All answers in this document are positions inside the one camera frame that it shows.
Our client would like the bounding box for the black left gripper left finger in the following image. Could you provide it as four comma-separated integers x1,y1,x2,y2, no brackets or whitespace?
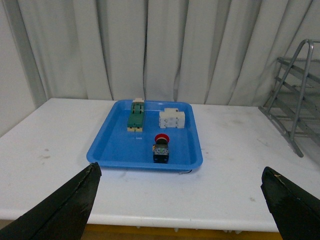
0,163,102,240

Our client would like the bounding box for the white curtain backdrop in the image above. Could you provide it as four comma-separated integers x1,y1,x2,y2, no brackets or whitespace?
0,0,320,138

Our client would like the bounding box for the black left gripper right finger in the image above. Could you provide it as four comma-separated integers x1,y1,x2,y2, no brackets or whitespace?
261,166,320,240

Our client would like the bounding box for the red emergency stop button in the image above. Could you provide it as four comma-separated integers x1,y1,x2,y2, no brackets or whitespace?
152,133,170,164

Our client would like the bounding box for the blue plastic tray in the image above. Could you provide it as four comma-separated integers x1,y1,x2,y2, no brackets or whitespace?
86,99,203,172

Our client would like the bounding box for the white circuit breaker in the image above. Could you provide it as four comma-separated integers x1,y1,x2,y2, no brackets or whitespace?
159,108,185,129

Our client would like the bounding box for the silver three-tier mesh rack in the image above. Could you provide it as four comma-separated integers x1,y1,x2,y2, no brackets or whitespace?
258,39,320,158

